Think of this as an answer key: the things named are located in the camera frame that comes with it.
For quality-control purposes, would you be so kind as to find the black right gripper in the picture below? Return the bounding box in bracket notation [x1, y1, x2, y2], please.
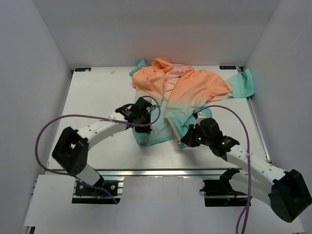
[181, 124, 212, 147]

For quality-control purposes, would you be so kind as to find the orange and teal jacket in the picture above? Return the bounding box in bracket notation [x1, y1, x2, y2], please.
[129, 57, 254, 147]

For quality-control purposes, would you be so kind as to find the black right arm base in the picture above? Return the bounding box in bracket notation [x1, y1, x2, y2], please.
[199, 168, 247, 207]

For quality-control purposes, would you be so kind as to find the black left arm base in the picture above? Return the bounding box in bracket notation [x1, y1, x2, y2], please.
[72, 176, 124, 205]

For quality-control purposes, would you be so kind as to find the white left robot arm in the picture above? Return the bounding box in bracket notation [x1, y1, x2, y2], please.
[52, 96, 159, 195]

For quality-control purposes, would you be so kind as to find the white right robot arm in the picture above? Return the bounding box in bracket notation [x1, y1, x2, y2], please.
[181, 118, 312, 223]

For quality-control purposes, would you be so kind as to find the blue left table label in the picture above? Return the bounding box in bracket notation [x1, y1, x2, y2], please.
[74, 68, 91, 72]

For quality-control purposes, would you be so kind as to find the blue table label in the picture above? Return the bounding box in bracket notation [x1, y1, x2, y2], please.
[219, 65, 237, 70]
[74, 68, 91, 72]

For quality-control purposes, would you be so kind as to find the blue right table label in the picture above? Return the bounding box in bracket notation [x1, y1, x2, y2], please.
[219, 65, 237, 70]

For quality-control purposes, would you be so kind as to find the aluminium table edge rail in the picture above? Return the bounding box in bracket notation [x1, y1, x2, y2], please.
[76, 167, 229, 179]

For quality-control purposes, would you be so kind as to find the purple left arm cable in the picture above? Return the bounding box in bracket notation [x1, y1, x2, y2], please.
[35, 96, 161, 204]

